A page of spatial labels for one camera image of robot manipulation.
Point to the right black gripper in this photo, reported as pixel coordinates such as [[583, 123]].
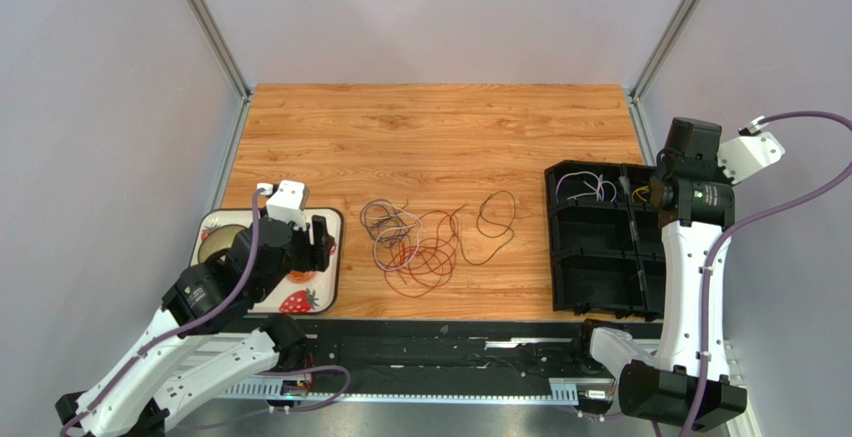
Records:
[[663, 193]]

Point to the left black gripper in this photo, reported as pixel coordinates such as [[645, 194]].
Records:
[[316, 255]]

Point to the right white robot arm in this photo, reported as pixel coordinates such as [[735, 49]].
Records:
[[686, 382]]

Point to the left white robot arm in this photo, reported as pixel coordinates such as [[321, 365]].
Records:
[[150, 391]]

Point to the strawberry print white tray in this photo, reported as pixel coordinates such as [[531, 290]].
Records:
[[326, 283]]

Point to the cream enamel bowl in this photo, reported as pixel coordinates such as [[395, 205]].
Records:
[[216, 239]]

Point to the black compartment organizer bin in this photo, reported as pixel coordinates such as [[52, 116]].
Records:
[[606, 250]]

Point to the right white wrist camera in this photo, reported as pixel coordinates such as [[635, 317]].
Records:
[[753, 150]]

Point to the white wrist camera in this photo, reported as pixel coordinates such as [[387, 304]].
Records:
[[753, 150], [286, 202]]

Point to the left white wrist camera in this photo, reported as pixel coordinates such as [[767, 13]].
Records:
[[286, 202]]

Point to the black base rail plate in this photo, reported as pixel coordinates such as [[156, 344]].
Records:
[[446, 360]]

